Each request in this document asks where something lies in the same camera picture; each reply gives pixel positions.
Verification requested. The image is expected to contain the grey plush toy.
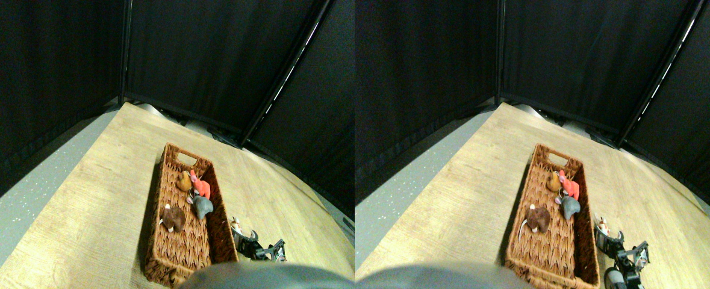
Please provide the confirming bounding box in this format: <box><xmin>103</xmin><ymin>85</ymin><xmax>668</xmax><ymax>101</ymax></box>
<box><xmin>188</xmin><ymin>195</ymin><xmax>214</xmax><ymax>221</ymax></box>
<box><xmin>556</xmin><ymin>195</ymin><xmax>582</xmax><ymax>222</ymax></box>

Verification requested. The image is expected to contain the red plush toy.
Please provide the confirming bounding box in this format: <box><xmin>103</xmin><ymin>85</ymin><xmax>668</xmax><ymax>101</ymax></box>
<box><xmin>188</xmin><ymin>169</ymin><xmax>212</xmax><ymax>200</ymax></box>
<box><xmin>558</xmin><ymin>170</ymin><xmax>581</xmax><ymax>201</ymax></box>

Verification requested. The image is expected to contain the brown wicker basket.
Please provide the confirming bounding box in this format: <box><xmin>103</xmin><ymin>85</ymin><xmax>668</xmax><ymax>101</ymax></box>
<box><xmin>144</xmin><ymin>143</ymin><xmax>240</xmax><ymax>285</ymax></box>
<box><xmin>504</xmin><ymin>143</ymin><xmax>602</xmax><ymax>288</ymax></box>

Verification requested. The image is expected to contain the black curtain stand pole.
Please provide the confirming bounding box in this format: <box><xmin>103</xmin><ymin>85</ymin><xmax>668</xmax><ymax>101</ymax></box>
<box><xmin>117</xmin><ymin>0</ymin><xmax>132</xmax><ymax>106</ymax></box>
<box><xmin>237</xmin><ymin>0</ymin><xmax>336</xmax><ymax>147</ymax></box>
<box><xmin>614</xmin><ymin>0</ymin><xmax>709</xmax><ymax>147</ymax></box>
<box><xmin>492</xmin><ymin>0</ymin><xmax>506</xmax><ymax>106</ymax></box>

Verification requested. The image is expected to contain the black bracket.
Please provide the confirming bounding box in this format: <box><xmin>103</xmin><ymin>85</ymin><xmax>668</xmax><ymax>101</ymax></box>
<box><xmin>263</xmin><ymin>238</ymin><xmax>288</xmax><ymax>263</ymax></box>

